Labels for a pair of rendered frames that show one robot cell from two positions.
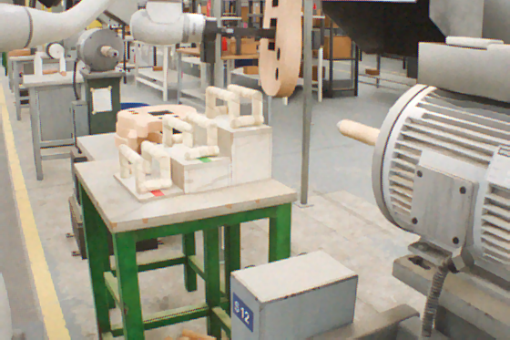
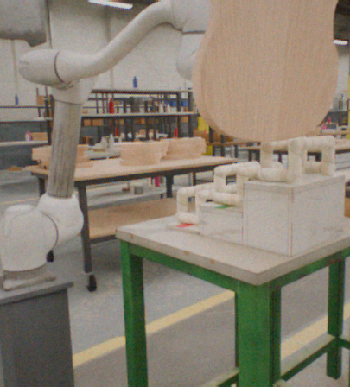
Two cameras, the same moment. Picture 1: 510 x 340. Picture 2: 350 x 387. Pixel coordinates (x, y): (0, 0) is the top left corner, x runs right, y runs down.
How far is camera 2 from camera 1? 154 cm
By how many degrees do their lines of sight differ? 76
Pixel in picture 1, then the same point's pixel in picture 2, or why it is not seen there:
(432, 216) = not seen: outside the picture
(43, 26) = (65, 64)
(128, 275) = (125, 280)
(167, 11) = (185, 45)
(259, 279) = not seen: outside the picture
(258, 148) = (273, 209)
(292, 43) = (197, 60)
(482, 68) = not seen: outside the picture
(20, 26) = (47, 64)
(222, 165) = (233, 217)
